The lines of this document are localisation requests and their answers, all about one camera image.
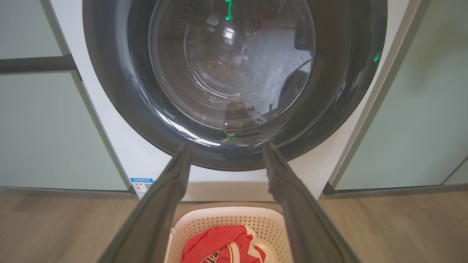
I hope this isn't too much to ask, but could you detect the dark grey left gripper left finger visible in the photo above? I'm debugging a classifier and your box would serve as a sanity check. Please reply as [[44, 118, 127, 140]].
[[98, 143, 192, 263]]

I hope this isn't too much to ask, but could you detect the pale green cabinet with dark rail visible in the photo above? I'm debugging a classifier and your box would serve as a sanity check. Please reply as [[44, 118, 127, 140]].
[[0, 0, 131, 193]]

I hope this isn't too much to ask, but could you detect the pale green tall cabinet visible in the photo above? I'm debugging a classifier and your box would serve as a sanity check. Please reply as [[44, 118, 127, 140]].
[[324, 0, 468, 195]]

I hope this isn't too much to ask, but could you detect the white washing machine body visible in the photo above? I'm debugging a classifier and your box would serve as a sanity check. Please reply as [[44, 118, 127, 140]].
[[49, 0, 421, 202]]

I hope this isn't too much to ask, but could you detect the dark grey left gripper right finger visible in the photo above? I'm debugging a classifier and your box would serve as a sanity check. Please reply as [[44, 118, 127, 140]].
[[263, 142, 361, 263]]

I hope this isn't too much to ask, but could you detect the steel perforated drum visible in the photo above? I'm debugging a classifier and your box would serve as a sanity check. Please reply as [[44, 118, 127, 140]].
[[183, 26, 315, 128]]

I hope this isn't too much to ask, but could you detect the cream perforated laundry basket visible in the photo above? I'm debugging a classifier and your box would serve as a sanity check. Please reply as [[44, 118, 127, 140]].
[[165, 202, 293, 263]]

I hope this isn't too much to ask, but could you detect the blue energy label sticker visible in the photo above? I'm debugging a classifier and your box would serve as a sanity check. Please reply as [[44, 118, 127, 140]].
[[130, 178, 154, 199]]

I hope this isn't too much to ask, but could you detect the red and white garment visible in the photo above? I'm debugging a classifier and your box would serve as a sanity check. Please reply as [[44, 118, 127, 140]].
[[180, 225, 275, 263]]

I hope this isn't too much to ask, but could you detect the dark round glass machine door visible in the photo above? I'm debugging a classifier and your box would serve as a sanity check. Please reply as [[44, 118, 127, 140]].
[[82, 0, 388, 171]]

